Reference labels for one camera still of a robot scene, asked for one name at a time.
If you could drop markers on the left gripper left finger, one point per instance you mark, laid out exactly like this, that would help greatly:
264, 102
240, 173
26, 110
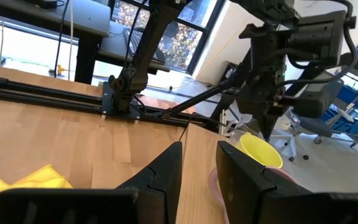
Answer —
89, 205

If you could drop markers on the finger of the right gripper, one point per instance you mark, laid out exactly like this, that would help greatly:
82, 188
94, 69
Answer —
269, 124

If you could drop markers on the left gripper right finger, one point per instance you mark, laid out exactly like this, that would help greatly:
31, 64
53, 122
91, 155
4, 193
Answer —
259, 202

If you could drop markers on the yellow-green plastic cup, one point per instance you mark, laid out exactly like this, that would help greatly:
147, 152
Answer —
256, 149

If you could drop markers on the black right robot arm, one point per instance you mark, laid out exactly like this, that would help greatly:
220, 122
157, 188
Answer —
135, 62

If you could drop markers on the clear glass cup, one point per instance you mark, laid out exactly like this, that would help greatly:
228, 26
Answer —
233, 133

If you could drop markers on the grey office chair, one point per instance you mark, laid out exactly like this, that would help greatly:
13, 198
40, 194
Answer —
315, 124

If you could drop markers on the yellow cloth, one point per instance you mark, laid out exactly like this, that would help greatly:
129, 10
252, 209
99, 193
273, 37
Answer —
36, 179

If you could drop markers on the black keyboard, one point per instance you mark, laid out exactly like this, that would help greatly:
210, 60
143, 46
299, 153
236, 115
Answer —
135, 40

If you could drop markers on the black table frame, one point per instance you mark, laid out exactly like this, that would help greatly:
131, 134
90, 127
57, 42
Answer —
42, 93

